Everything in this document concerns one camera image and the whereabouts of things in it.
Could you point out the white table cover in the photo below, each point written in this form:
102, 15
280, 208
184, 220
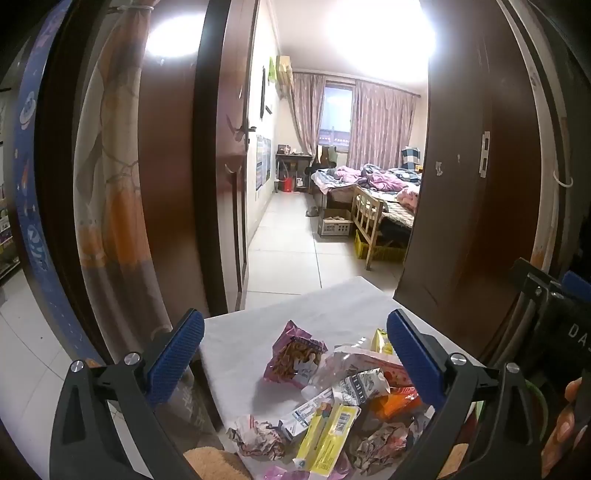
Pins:
300, 314

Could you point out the person's right hand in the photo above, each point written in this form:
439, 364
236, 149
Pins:
565, 424

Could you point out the red bucket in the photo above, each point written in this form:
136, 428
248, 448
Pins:
288, 184

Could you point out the pink window curtain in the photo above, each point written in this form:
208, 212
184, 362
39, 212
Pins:
307, 115
383, 124

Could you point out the crumpled white printed paper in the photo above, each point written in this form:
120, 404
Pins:
256, 438

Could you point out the window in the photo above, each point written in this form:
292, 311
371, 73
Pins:
338, 115

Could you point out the white wall hook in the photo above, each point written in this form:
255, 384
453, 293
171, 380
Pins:
562, 181

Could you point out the wall air conditioner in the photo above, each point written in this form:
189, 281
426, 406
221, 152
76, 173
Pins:
285, 76

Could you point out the bed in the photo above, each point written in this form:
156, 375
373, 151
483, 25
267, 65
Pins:
397, 217

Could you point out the pink snack packet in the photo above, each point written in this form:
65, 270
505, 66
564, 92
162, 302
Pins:
291, 355

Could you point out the pink plastic wrapper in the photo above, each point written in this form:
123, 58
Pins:
277, 473

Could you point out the orange grey printed curtain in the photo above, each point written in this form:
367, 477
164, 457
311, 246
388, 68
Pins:
115, 207

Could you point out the dark wooden desk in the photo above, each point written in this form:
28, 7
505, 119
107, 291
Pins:
293, 159

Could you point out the green wall sticker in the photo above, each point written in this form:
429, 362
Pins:
273, 70

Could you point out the yellow plastic crate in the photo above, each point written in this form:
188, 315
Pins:
383, 253

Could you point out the wooden chair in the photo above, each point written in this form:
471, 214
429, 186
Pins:
367, 207

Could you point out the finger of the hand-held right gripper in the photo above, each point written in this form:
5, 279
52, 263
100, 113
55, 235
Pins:
577, 282
531, 277

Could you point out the blue checked pillow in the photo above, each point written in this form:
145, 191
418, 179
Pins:
410, 159

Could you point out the pair of slippers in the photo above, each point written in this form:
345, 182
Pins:
314, 212

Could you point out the yellow green snack packet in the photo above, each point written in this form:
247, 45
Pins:
381, 341

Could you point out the pink floral pillow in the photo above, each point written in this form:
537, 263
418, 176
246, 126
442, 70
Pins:
410, 199

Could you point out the black wall hanging strip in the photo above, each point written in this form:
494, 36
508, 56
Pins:
263, 92

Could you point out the wall poster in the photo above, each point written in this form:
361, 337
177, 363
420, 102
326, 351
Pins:
263, 161

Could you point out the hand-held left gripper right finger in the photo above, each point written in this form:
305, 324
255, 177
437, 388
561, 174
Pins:
415, 360

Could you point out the white blue wrapper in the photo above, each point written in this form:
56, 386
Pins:
300, 415

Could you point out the brown door frame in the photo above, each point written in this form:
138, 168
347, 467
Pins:
166, 138

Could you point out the blue printed banner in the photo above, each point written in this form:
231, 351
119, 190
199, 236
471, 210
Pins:
32, 184

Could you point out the cardboard box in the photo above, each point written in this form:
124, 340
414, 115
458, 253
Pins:
334, 226

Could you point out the newspaper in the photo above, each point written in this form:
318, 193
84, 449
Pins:
383, 445

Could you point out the purple blanket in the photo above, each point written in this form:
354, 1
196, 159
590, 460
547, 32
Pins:
378, 177

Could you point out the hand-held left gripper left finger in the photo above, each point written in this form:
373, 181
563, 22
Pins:
178, 357

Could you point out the brown wooden door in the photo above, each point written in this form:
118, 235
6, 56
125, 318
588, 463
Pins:
231, 69

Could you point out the orange snack packet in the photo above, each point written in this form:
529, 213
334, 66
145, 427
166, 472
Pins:
397, 404

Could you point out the yellow snack bar packet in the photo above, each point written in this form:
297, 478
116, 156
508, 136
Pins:
323, 438

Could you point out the tan plush cushion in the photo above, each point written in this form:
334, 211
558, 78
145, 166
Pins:
212, 464

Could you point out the white red plastic wrapper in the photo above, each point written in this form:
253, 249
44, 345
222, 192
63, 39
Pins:
364, 362

